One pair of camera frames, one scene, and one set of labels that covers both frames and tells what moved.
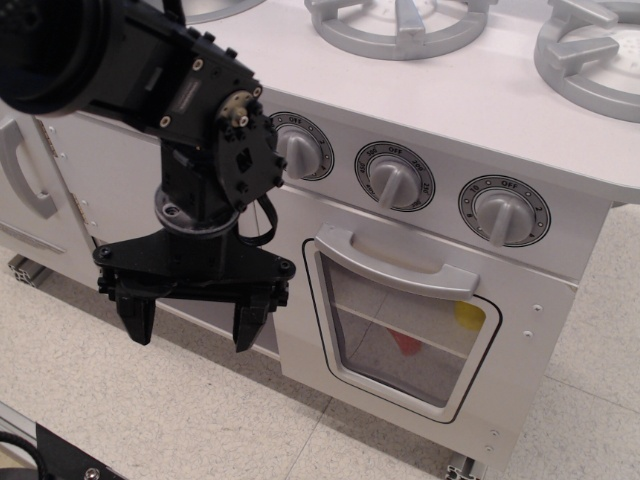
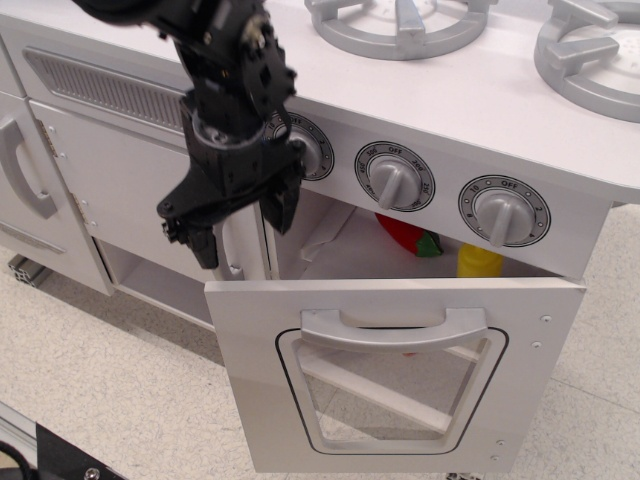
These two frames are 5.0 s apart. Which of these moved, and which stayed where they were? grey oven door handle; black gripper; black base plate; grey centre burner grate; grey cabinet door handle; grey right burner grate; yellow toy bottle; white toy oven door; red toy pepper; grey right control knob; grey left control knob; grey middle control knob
Moved: white toy oven door; black gripper; grey oven door handle; yellow toy bottle; red toy pepper
Stayed: grey middle control knob; grey centre burner grate; black base plate; grey right burner grate; grey right control knob; grey left control knob; grey cabinet door handle
